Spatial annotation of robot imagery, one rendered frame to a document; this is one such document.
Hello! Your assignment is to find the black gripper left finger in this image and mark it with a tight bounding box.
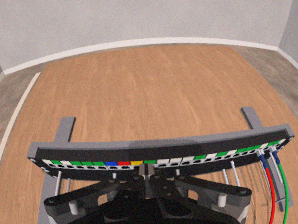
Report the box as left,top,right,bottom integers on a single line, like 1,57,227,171
44,163,148,224

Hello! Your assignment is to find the red cable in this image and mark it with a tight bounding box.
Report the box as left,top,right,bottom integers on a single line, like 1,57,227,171
263,162,275,224

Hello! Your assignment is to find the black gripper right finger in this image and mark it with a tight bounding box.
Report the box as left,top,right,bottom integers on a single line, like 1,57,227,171
146,163,252,224

